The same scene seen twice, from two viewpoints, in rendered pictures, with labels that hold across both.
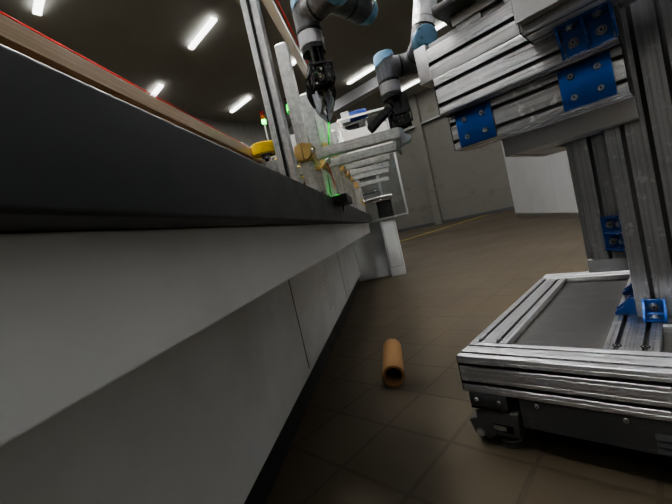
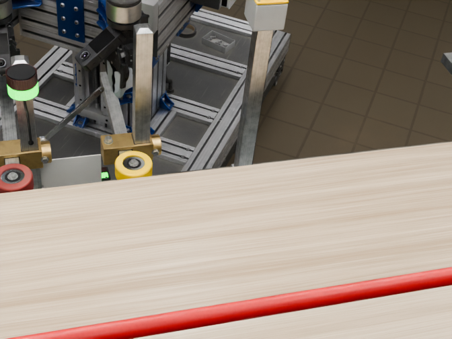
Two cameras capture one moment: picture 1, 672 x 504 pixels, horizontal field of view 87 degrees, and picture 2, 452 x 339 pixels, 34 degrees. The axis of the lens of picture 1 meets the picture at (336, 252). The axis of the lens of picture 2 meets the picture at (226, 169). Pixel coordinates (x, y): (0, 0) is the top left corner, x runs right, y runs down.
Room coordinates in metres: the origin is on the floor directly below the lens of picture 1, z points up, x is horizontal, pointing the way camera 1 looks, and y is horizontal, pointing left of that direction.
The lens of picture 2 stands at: (1.53, 1.27, 2.00)
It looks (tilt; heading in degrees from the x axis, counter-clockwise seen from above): 43 degrees down; 241
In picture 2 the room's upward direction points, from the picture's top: 7 degrees clockwise
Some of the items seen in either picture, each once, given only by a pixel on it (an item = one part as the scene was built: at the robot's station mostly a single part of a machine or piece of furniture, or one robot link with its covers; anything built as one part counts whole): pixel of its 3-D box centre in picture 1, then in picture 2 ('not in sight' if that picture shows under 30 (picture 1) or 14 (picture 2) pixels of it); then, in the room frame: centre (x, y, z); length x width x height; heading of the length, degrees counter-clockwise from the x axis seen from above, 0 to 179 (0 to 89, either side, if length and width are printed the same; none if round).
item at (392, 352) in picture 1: (392, 360); not in sight; (1.40, -0.13, 0.04); 0.30 x 0.08 x 0.08; 171
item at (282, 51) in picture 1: (299, 125); (141, 117); (1.08, 0.02, 0.92); 0.03 x 0.03 x 0.48; 81
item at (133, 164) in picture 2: (267, 160); (133, 180); (1.14, 0.15, 0.85); 0.08 x 0.08 x 0.11
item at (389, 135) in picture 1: (329, 152); (119, 130); (1.11, -0.05, 0.83); 0.43 x 0.03 x 0.04; 81
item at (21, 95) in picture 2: not in sight; (23, 87); (1.33, 0.03, 1.07); 0.06 x 0.06 x 0.02
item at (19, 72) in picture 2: not in sight; (25, 114); (1.33, 0.03, 1.00); 0.06 x 0.06 x 0.22; 81
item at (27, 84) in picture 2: not in sight; (21, 77); (1.33, 0.03, 1.09); 0.06 x 0.06 x 0.02
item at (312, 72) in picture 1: (318, 68); (126, 39); (1.08, -0.07, 1.07); 0.09 x 0.08 x 0.12; 11
